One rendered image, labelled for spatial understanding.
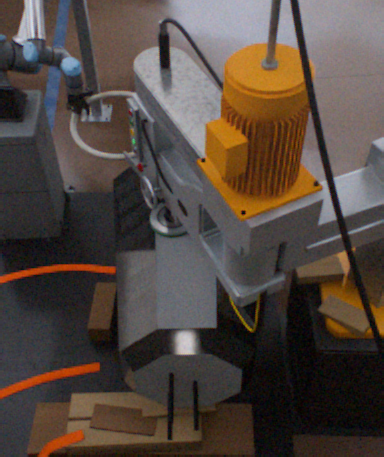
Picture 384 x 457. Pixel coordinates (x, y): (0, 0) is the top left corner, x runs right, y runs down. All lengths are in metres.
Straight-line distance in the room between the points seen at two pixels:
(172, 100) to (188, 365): 1.12
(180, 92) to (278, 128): 0.65
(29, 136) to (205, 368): 1.56
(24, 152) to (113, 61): 2.06
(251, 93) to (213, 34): 4.11
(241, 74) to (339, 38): 4.12
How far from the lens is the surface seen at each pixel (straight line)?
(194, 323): 2.62
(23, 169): 3.64
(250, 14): 5.97
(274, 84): 1.61
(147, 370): 2.73
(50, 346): 3.60
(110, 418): 3.13
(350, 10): 6.12
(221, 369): 2.73
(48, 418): 3.31
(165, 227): 2.90
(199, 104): 2.19
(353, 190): 2.25
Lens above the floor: 3.05
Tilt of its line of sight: 47 degrees down
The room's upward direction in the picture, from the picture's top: 1 degrees counter-clockwise
